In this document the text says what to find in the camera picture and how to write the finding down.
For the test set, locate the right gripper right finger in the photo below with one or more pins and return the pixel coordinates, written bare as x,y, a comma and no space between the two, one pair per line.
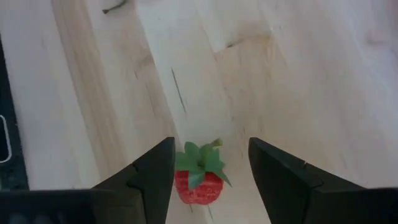
311,199

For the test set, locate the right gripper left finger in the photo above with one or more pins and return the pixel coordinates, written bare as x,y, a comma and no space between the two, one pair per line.
124,202

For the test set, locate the red toy strawberry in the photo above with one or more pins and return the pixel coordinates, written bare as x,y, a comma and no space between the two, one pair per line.
200,190

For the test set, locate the dark tray edge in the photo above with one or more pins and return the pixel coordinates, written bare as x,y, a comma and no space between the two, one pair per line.
9,161

